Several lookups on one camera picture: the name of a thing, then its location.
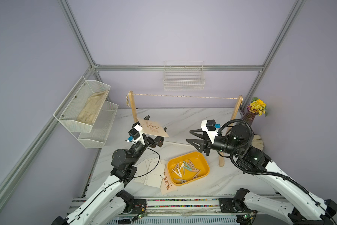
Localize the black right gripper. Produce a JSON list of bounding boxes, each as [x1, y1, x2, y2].
[[188, 127, 242, 157]]

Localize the white postcard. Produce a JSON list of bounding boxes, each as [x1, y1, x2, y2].
[[134, 159, 150, 183], [144, 161, 166, 188], [160, 159, 168, 165], [147, 157, 159, 163], [140, 121, 169, 137]]

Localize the green plastic clothespin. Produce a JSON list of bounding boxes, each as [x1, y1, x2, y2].
[[182, 162, 190, 170]]

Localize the white hooked clothespin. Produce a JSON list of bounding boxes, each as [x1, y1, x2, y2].
[[179, 163, 185, 175]]

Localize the white plastic clothespin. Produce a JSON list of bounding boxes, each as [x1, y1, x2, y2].
[[172, 169, 182, 178]]

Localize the grey plastic clothespin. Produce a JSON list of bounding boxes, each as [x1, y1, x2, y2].
[[174, 178, 187, 184]]

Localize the pink lettered postcard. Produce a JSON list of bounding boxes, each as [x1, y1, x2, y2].
[[160, 172, 177, 195]]

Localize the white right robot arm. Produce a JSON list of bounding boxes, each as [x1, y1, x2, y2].
[[187, 119, 337, 225]]

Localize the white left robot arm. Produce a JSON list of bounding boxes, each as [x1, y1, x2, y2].
[[53, 116, 168, 225]]

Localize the yellow plastic tray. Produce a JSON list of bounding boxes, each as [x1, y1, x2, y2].
[[167, 151, 210, 186]]

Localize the dark purple vase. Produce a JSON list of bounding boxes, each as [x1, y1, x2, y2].
[[241, 110, 258, 126]]

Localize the beige work gloves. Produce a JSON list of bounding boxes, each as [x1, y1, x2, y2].
[[251, 135, 264, 151]]

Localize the wooden clothesline rack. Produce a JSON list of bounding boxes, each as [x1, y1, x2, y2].
[[125, 90, 244, 167]]

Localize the white mesh lower shelf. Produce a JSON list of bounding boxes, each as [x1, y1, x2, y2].
[[78, 101, 118, 149]]

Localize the white mesh shelf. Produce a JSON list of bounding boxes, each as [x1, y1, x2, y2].
[[53, 77, 111, 133], [78, 101, 118, 149]]

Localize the beige cloth in shelf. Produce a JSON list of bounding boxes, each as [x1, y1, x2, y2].
[[76, 91, 108, 126]]

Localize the white mesh upper shelf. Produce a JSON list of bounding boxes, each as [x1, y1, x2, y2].
[[53, 77, 111, 133]]

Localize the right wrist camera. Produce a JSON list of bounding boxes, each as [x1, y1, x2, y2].
[[201, 120, 221, 143]]

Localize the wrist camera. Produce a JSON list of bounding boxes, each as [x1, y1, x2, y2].
[[126, 122, 145, 145], [201, 120, 221, 143]]

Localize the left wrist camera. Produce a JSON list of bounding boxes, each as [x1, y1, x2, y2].
[[126, 122, 145, 145]]

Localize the white wire wall basket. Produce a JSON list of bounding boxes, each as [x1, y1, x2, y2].
[[163, 61, 205, 91]]

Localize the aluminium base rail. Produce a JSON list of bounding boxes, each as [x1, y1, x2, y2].
[[63, 196, 298, 225]]

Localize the aluminium cage frame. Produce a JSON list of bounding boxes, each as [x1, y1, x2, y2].
[[0, 1, 305, 213]]

